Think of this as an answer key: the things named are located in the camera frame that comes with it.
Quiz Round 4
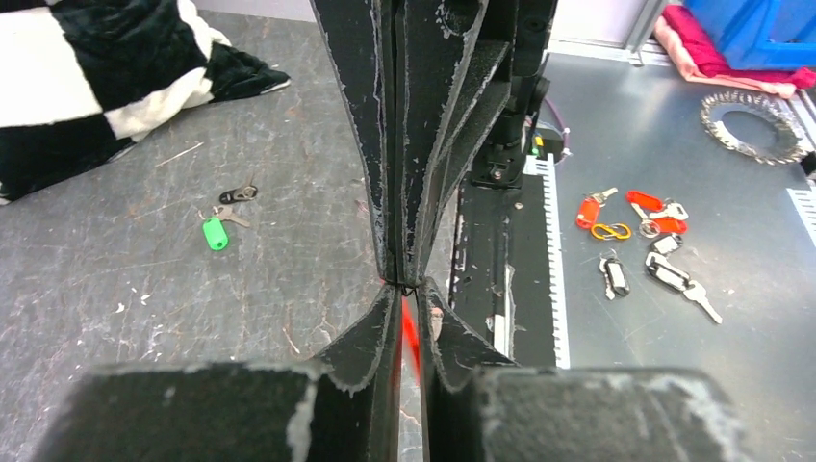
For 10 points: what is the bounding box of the black white checkered blanket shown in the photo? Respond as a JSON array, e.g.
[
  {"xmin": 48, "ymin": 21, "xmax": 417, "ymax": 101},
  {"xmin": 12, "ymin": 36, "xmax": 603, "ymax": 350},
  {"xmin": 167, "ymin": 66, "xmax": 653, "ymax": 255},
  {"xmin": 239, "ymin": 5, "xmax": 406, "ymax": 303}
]
[{"xmin": 1, "ymin": 1, "xmax": 291, "ymax": 204}]

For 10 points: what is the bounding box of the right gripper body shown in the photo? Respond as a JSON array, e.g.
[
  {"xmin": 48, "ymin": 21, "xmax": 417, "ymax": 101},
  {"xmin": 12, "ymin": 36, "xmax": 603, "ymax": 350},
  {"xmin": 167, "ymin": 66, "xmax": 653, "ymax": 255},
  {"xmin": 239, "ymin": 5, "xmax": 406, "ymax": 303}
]
[{"xmin": 484, "ymin": 0, "xmax": 558, "ymax": 81}]

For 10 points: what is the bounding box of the pink red cloth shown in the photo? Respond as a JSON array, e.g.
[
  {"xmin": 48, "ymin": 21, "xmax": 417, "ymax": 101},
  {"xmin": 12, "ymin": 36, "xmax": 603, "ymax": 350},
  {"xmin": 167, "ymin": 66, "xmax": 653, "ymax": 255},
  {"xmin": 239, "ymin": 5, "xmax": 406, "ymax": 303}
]
[{"xmin": 653, "ymin": 5, "xmax": 815, "ymax": 99}]

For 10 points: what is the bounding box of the red key tag bottom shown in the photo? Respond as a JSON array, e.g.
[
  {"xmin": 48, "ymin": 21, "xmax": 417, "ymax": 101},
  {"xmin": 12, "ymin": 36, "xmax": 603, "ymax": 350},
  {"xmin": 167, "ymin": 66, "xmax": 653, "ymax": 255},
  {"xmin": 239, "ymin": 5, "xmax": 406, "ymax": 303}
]
[{"xmin": 625, "ymin": 191, "xmax": 689, "ymax": 220}]

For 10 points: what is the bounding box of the yellow carabiner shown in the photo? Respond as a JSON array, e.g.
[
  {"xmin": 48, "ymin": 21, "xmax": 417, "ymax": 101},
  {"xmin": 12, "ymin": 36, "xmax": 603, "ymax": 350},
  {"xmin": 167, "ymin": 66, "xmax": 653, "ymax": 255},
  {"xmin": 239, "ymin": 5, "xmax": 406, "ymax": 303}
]
[{"xmin": 590, "ymin": 223, "xmax": 632, "ymax": 241}]

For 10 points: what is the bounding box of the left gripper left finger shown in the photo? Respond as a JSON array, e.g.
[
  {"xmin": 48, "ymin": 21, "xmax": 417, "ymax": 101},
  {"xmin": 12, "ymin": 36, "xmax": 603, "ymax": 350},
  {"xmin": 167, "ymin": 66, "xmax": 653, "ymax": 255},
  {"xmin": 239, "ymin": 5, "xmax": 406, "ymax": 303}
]
[{"xmin": 312, "ymin": 284, "xmax": 402, "ymax": 461}]

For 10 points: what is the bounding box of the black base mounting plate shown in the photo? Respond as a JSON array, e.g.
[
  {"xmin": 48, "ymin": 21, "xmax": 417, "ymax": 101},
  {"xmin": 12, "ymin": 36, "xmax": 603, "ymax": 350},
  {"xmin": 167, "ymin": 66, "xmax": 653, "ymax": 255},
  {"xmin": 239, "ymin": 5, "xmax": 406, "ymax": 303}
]
[{"xmin": 449, "ymin": 175, "xmax": 556, "ymax": 368}]

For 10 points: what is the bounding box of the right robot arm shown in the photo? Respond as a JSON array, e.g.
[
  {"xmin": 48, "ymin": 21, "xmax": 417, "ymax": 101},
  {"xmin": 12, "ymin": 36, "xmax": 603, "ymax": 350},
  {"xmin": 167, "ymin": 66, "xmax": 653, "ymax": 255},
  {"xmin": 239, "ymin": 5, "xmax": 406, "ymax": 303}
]
[{"xmin": 312, "ymin": 1, "xmax": 555, "ymax": 288}]

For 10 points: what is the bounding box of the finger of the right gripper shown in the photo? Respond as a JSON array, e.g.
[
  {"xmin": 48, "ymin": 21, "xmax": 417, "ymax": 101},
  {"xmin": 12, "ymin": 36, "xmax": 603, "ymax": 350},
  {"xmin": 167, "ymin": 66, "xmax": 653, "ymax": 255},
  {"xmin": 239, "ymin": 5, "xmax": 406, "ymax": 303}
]
[
  {"xmin": 311, "ymin": 1, "xmax": 396, "ymax": 284},
  {"xmin": 395, "ymin": 1, "xmax": 514, "ymax": 288}
]

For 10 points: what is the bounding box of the red key tag with keyring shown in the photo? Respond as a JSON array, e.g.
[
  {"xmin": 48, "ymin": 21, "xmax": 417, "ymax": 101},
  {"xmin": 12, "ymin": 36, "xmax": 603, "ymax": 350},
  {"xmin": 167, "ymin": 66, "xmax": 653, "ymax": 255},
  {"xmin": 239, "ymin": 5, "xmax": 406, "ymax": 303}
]
[{"xmin": 360, "ymin": 280, "xmax": 422, "ymax": 393}]

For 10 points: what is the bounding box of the green key tag with key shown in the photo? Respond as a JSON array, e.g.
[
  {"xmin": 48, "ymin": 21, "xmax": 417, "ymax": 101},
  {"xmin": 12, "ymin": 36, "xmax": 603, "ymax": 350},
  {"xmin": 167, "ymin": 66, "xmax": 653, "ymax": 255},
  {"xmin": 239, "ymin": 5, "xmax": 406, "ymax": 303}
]
[{"xmin": 201, "ymin": 205, "xmax": 251, "ymax": 251}]

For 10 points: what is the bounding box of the small black key tag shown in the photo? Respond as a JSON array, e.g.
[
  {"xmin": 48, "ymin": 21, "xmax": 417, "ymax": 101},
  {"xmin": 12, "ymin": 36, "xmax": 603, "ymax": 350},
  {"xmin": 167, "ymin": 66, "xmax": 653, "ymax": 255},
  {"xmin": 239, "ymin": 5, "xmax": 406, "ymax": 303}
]
[{"xmin": 650, "ymin": 233, "xmax": 683, "ymax": 256}]

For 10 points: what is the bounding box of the grey serrated metal ring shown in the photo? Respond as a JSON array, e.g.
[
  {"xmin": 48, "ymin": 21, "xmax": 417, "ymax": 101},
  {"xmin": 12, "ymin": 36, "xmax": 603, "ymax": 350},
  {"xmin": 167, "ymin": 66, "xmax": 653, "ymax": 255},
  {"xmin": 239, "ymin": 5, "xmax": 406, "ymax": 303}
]
[{"xmin": 700, "ymin": 90, "xmax": 811, "ymax": 166}]

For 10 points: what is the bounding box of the blue plastic bin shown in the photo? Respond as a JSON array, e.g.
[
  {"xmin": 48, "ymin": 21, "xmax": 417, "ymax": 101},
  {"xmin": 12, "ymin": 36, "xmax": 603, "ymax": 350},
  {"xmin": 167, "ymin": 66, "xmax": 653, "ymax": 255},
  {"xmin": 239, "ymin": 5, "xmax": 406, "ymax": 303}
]
[{"xmin": 684, "ymin": 0, "xmax": 815, "ymax": 70}]

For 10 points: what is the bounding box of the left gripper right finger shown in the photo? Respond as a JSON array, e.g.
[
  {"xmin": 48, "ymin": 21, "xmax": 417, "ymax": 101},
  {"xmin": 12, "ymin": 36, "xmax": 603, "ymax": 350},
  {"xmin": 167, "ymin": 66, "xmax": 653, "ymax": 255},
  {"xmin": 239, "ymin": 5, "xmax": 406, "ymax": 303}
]
[{"xmin": 417, "ymin": 278, "xmax": 517, "ymax": 461}]

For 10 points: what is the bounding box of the orange key tag with key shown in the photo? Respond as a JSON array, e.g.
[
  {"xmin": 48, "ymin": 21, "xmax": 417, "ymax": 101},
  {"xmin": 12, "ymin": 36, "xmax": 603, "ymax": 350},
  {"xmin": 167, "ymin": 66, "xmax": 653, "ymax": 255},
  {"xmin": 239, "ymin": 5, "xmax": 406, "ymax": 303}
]
[{"xmin": 575, "ymin": 188, "xmax": 618, "ymax": 229}]

